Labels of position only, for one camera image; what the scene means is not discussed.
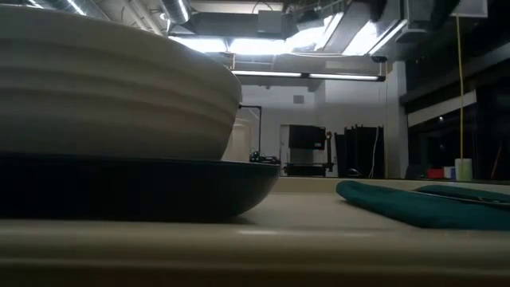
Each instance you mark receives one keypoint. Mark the white ceramic mug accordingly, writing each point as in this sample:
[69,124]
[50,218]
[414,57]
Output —
[242,139]

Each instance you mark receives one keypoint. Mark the dark navy plate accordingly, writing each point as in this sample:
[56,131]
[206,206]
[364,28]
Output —
[139,187]

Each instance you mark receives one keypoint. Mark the white ribbed ceramic bowl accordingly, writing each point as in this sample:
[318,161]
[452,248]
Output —
[111,87]

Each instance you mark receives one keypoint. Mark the dark green cloth napkin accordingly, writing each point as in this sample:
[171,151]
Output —
[398,207]

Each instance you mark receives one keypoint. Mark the background black robot arm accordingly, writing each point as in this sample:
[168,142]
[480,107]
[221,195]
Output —
[265,159]

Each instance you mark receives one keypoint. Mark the beige plastic serving tray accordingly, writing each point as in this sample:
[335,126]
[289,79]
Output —
[318,247]

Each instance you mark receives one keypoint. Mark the black monitor on stand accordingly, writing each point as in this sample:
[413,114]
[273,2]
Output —
[307,137]

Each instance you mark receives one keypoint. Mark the long ceiling light bar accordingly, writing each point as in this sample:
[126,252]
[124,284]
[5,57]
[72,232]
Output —
[307,75]

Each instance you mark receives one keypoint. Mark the black folding panels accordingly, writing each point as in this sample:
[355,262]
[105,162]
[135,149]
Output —
[358,147]

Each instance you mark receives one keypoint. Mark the red box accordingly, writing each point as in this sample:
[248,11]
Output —
[435,173]

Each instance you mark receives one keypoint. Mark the white and blue container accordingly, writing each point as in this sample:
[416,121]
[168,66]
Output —
[449,172]

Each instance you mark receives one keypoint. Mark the pale green roll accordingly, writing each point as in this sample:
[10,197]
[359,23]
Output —
[464,169]

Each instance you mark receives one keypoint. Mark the black gantry frame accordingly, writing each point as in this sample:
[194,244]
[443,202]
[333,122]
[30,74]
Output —
[260,127]

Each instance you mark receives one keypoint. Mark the grey wall vent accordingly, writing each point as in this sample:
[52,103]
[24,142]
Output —
[299,99]

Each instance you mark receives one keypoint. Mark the black ceiling camera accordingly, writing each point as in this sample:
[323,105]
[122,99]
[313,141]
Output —
[379,59]

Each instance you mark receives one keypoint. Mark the silver ceiling duct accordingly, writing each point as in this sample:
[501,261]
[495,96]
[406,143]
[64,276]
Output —
[177,10]

